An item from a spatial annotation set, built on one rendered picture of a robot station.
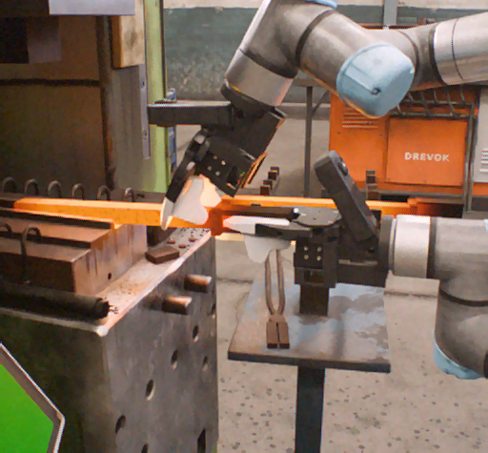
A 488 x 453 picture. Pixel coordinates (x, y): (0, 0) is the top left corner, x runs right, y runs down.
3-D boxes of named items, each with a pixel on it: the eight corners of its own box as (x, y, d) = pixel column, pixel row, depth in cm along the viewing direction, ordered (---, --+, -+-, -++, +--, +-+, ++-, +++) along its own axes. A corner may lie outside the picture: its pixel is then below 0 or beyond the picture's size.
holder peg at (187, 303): (195, 311, 87) (194, 294, 86) (188, 319, 85) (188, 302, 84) (170, 307, 88) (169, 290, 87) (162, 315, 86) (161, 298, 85)
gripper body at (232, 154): (229, 203, 73) (276, 120, 68) (172, 166, 74) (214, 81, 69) (248, 187, 80) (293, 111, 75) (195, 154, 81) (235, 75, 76)
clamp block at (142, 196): (178, 229, 104) (177, 193, 102) (157, 245, 96) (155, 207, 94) (117, 222, 107) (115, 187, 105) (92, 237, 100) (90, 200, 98)
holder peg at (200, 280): (213, 289, 94) (213, 274, 93) (208, 297, 92) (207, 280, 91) (190, 286, 95) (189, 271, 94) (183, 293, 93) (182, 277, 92)
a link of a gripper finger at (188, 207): (185, 254, 76) (219, 194, 74) (147, 228, 77) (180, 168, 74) (193, 247, 79) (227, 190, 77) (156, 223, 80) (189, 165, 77)
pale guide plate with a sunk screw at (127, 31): (146, 63, 112) (142, -31, 107) (122, 67, 104) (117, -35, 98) (135, 63, 112) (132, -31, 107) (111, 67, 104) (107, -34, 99)
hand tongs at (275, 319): (263, 236, 168) (263, 233, 167) (278, 236, 167) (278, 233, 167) (267, 348, 110) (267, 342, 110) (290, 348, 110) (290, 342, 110)
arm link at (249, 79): (230, 47, 67) (252, 44, 75) (212, 82, 69) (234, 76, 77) (285, 81, 67) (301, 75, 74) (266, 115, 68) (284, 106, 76)
